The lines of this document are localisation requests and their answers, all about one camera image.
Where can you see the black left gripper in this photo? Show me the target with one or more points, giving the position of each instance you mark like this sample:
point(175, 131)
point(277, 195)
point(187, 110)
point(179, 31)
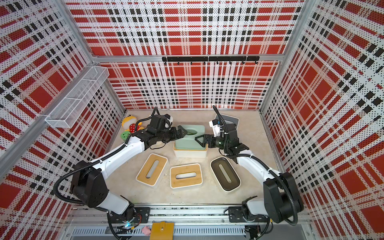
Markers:
point(174, 135)

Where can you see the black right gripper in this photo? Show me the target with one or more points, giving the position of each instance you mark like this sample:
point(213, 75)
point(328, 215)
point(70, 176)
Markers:
point(209, 137)

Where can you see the mint green tissue box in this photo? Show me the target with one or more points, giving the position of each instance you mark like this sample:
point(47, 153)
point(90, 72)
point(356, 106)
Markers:
point(193, 131)

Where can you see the large white box bamboo lid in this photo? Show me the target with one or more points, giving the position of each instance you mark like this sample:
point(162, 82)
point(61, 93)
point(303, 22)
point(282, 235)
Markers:
point(190, 153)

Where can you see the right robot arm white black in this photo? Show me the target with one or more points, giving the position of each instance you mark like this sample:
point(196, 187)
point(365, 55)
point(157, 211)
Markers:
point(281, 200)

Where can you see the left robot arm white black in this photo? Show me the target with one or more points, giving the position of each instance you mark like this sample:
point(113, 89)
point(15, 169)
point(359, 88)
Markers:
point(86, 184)

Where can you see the white tissue box grey lid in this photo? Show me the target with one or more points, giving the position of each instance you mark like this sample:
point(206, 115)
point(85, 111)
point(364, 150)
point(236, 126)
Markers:
point(231, 120)

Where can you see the cream box dark lid front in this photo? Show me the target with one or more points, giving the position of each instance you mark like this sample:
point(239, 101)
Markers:
point(225, 175)

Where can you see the yellow plush toy red dots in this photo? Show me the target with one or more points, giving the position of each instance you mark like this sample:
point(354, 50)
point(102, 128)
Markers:
point(129, 124)

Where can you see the green lid air freshener jar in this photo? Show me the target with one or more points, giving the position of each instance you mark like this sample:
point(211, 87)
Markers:
point(124, 135)

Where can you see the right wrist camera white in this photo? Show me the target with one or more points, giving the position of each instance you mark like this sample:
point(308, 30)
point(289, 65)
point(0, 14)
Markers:
point(216, 127)

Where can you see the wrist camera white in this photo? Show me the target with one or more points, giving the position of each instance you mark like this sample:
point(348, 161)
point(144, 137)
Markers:
point(170, 118)
point(216, 127)

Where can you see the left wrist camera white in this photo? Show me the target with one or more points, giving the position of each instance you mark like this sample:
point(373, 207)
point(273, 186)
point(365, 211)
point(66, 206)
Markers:
point(170, 118)

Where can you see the black wall hook rail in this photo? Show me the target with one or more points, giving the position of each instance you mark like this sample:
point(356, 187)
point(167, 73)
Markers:
point(212, 59)

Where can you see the yellow block on rail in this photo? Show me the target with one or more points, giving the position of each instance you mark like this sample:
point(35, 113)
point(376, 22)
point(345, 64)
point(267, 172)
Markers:
point(162, 231)

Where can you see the pink small object on rail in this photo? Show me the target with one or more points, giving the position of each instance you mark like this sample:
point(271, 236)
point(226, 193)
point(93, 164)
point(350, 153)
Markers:
point(146, 231)

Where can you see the white wire mesh wall basket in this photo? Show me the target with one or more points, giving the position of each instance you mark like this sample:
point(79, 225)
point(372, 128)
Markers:
point(69, 109)

